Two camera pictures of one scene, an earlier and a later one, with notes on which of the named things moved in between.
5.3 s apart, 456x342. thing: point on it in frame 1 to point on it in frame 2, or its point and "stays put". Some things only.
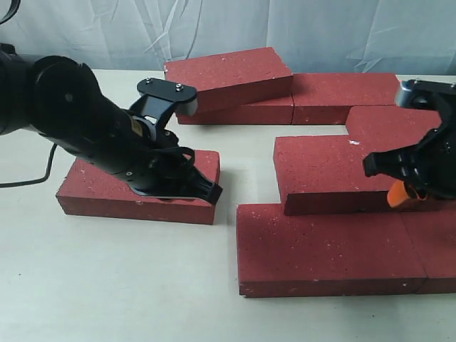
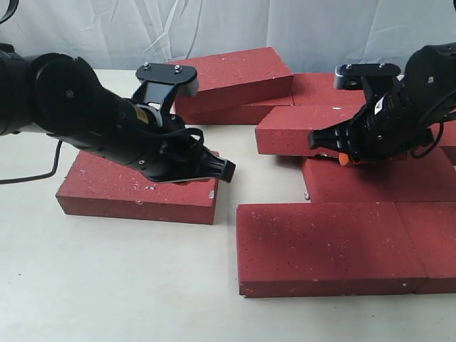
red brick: x=90 y=189 stays put
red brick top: x=242 y=77 stays put
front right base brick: x=433 y=235 stays put
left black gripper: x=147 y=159 to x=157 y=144
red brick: x=326 y=173 to x=284 y=130
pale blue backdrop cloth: x=406 y=37 stays put
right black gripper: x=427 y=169 to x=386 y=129
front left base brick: x=281 y=255 stays put
